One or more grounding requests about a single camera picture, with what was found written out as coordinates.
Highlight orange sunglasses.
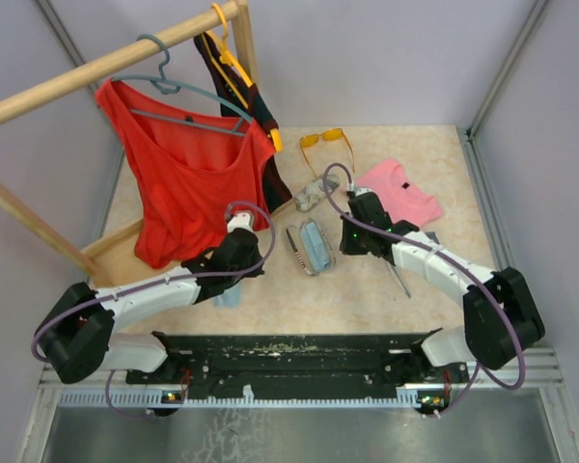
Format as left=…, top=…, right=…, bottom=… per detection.
left=298, top=127, right=356, bottom=177

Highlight narrow blue cleaning cloth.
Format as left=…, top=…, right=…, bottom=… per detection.
left=213, top=284, right=241, bottom=308

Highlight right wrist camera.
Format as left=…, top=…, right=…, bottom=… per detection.
left=347, top=186, right=373, bottom=198

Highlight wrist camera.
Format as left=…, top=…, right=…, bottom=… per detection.
left=347, top=186, right=373, bottom=198
left=226, top=210, right=255, bottom=233

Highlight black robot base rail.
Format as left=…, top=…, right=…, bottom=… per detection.
left=57, top=327, right=559, bottom=417

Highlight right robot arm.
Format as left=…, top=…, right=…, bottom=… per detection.
left=340, top=188, right=545, bottom=382

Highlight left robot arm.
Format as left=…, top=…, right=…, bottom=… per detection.
left=33, top=228, right=263, bottom=384

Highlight square blue cleaning cloth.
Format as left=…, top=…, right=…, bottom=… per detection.
left=299, top=220, right=332, bottom=273

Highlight wooden clothes rack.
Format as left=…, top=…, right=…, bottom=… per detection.
left=0, top=0, right=295, bottom=290

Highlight folded pink t-shirt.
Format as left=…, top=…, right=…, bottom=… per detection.
left=355, top=158, right=444, bottom=227

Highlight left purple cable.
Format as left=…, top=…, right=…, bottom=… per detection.
left=31, top=201, right=276, bottom=421

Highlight grey-blue clothes hanger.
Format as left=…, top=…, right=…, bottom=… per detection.
left=111, top=34, right=253, bottom=137

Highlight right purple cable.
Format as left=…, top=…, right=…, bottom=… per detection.
left=321, top=163, right=529, bottom=419

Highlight purple cable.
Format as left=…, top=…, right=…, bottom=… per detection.
left=321, top=163, right=529, bottom=419
left=31, top=201, right=276, bottom=421

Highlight red tank top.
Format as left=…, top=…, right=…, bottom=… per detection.
left=96, top=80, right=275, bottom=269

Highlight grey patterned glasses case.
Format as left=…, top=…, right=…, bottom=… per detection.
left=294, top=174, right=340, bottom=213

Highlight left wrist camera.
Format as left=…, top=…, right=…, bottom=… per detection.
left=226, top=210, right=255, bottom=233

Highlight dark navy maroon garment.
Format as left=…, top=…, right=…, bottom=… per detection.
left=193, top=33, right=292, bottom=213

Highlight grey-framed sunglasses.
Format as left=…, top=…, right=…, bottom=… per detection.
left=385, top=230, right=441, bottom=298

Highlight yellow clothes hanger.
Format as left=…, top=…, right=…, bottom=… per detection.
left=200, top=3, right=284, bottom=152

